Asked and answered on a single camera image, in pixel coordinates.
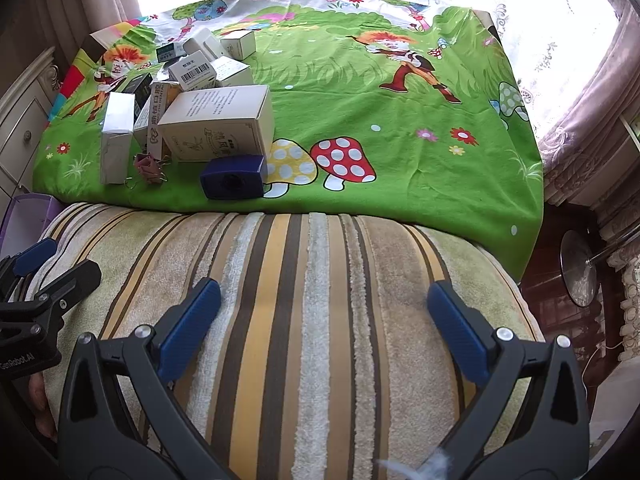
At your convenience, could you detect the green cartoon printed blanket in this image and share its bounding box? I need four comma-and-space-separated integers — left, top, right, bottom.
32, 0, 545, 281

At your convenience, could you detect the striped towel blanket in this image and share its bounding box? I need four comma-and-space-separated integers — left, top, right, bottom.
25, 202, 543, 480

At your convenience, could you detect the cream ornate dresser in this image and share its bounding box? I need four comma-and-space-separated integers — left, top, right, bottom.
0, 46, 57, 201

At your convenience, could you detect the white plastic device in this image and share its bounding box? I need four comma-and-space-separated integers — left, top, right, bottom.
182, 27, 226, 63

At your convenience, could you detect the small white cardboard box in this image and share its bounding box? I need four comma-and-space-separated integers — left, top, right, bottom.
220, 30, 257, 60

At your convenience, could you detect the large cream cardboard box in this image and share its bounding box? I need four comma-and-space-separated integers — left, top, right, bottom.
157, 85, 275, 162

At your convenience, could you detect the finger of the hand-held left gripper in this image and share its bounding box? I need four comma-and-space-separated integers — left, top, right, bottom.
0, 237, 59, 291
0, 259, 102, 347

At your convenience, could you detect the white box with grey print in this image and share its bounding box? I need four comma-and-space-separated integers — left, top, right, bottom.
144, 82, 182, 161

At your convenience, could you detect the black cardboard box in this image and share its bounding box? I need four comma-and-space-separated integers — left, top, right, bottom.
122, 72, 154, 97

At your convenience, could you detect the person's left hand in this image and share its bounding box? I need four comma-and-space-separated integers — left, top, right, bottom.
27, 372, 60, 443

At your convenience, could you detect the purple cardboard storage box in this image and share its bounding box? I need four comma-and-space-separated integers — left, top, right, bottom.
0, 194, 62, 261

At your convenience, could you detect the white box with barcode label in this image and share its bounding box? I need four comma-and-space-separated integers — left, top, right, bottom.
167, 55, 219, 91

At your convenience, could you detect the tall white cardboard box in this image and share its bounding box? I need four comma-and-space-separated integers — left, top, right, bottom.
100, 91, 136, 185

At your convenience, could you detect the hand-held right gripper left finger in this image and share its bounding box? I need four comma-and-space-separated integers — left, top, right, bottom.
57, 277, 236, 480

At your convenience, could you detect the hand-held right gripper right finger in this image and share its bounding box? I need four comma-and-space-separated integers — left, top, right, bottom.
425, 280, 591, 480

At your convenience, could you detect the pink binder clip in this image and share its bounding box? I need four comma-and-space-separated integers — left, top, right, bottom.
132, 154, 169, 187

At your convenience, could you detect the round metal stand base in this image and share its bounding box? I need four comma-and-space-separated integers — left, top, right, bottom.
559, 229, 640, 309

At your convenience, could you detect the blue plastic pencil sharpener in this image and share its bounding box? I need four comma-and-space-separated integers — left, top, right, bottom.
200, 155, 267, 202

